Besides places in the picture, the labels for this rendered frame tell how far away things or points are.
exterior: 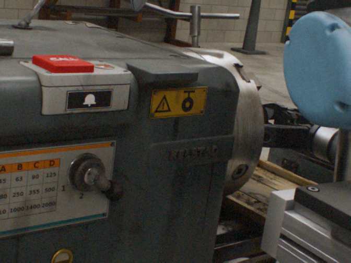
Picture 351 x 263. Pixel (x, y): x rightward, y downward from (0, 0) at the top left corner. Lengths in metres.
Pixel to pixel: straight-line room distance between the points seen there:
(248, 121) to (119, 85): 0.42
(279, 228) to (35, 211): 0.34
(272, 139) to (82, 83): 0.62
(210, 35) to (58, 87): 9.95
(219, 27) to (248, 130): 9.66
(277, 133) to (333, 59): 0.74
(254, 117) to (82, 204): 0.43
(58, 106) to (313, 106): 0.33
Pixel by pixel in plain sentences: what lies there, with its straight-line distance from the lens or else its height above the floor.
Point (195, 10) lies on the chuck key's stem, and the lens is 1.34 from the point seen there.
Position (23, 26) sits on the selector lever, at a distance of 1.18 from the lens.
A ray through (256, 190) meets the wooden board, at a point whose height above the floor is 0.89.
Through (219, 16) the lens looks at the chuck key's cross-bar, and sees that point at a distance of 1.36.
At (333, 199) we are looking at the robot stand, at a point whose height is 1.16.
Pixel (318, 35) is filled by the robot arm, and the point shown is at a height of 1.36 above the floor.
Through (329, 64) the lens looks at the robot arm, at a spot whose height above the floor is 1.34.
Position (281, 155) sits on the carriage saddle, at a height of 0.90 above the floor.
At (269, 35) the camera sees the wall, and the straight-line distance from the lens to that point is 11.84.
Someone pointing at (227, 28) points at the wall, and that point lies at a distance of 11.03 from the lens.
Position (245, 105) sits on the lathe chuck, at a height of 1.16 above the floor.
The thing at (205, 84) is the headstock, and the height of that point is 1.23.
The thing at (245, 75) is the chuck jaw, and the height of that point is 1.20.
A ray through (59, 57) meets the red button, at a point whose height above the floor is 1.27.
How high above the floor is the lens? 1.43
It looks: 16 degrees down
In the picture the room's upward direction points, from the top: 8 degrees clockwise
